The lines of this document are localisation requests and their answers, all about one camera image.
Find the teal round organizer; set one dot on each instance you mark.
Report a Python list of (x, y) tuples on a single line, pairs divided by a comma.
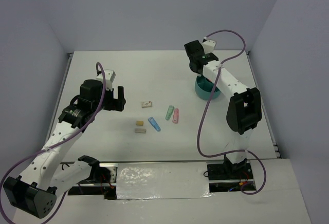
[(203, 87)]

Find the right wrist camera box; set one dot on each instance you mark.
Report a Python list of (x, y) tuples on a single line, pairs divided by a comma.
[(208, 45)]

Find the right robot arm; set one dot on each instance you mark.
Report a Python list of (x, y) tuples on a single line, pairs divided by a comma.
[(244, 104)]

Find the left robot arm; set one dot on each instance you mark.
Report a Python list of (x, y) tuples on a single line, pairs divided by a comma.
[(36, 189)]

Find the white staples box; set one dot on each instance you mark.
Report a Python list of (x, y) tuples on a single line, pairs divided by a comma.
[(146, 104)]

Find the aluminium table edge rail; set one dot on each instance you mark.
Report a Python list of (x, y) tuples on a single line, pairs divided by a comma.
[(53, 119)]

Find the white grey eraser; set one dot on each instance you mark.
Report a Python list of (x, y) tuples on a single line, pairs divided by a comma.
[(140, 130)]

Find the green correction tape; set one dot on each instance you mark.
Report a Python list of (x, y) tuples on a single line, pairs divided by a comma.
[(169, 112)]

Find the pink correction tape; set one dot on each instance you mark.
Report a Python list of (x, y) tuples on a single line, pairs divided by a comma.
[(175, 118)]

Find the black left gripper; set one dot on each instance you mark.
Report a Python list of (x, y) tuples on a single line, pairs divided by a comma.
[(117, 105)]

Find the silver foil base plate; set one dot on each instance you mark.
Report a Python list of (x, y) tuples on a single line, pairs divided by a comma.
[(148, 181)]

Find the blue correction tape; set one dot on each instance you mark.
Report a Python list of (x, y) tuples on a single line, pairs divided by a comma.
[(154, 124)]

